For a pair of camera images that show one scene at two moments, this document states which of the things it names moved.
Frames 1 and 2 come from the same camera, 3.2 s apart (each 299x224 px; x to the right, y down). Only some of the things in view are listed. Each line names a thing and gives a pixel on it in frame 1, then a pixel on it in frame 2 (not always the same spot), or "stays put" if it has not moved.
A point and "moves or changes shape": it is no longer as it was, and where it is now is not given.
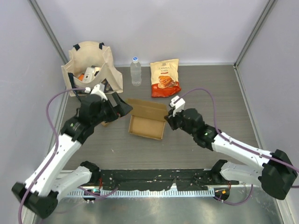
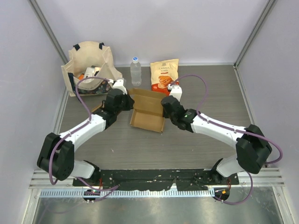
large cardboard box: x=148 y=118 moves or changes shape
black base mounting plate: x=160 y=179 stays put
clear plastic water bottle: x=136 y=73 stays put
